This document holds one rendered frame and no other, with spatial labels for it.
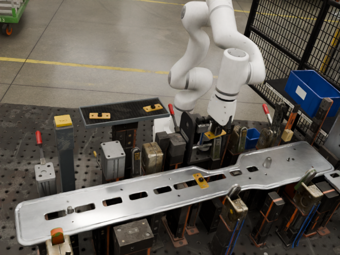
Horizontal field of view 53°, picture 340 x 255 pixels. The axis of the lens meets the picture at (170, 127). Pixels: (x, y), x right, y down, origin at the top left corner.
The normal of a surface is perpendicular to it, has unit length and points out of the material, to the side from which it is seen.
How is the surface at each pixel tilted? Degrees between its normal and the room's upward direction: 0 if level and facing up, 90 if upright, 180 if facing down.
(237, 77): 92
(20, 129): 0
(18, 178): 0
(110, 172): 90
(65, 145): 90
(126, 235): 0
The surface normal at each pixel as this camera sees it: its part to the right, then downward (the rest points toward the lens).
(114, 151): 0.12, -0.79
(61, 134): 0.39, 0.59
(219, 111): -0.84, 0.26
